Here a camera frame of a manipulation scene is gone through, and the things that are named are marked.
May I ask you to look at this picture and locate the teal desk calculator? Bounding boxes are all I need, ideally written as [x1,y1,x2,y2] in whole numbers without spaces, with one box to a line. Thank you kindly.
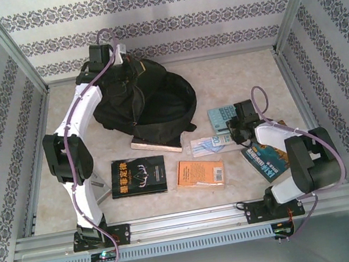
[206,103,241,139]

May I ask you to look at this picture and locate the clear pen pack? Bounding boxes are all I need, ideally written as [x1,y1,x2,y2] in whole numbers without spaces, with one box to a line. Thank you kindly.
[188,131,240,159]

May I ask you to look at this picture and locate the blue book canyon cover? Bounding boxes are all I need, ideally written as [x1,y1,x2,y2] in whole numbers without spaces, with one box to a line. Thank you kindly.
[236,117,302,188]

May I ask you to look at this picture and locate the orange paperback book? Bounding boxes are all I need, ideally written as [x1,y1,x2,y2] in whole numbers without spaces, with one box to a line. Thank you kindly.
[172,153,230,199]

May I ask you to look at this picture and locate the black backpack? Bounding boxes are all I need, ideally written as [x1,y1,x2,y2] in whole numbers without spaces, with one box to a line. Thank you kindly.
[85,49,205,162]

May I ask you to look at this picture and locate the black book cream pages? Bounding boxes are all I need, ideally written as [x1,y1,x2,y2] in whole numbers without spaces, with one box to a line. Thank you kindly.
[129,128,188,161]

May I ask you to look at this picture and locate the black book gold title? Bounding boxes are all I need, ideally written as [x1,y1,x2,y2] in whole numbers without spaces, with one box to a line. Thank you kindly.
[106,153,171,201]

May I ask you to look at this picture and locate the right controller board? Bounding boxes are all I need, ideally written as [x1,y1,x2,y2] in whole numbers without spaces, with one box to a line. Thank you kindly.
[271,219,297,240]

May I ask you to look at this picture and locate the controller board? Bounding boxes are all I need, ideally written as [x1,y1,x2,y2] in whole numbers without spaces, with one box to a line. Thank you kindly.
[271,219,297,240]
[89,249,119,262]

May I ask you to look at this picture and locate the left controller board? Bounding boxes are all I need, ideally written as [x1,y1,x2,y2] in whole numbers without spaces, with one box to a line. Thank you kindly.
[89,249,119,262]

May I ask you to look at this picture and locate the aluminium side rail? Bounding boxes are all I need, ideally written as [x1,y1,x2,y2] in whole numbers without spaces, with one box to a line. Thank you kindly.
[273,42,349,192]
[2,86,72,238]

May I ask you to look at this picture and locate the aluminium frame post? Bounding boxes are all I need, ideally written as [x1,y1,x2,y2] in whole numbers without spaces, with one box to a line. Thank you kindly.
[0,0,50,99]
[265,0,337,55]

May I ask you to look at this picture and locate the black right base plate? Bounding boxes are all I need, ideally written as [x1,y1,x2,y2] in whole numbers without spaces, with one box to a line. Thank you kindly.
[243,192,308,226]

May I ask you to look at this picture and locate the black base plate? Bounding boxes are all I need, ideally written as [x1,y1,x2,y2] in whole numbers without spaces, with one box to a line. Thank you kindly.
[243,192,308,226]
[70,223,134,254]

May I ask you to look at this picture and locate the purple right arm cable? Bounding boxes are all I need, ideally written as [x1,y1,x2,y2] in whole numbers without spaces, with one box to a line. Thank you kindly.
[249,74,349,242]

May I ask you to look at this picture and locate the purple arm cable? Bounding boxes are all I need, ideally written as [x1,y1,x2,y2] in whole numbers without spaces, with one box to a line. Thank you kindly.
[46,26,152,262]
[249,74,349,242]

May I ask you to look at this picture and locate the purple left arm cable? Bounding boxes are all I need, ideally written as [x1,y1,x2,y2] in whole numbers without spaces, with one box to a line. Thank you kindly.
[46,26,152,262]

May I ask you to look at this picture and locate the aluminium mounting rail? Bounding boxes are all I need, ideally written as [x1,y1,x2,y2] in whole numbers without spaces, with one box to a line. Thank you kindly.
[10,185,349,262]

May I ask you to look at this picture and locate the grey slotted cable duct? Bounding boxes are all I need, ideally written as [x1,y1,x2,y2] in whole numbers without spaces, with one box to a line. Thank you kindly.
[30,223,276,262]

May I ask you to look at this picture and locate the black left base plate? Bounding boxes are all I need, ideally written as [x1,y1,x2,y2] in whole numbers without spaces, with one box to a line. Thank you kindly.
[70,223,134,254]

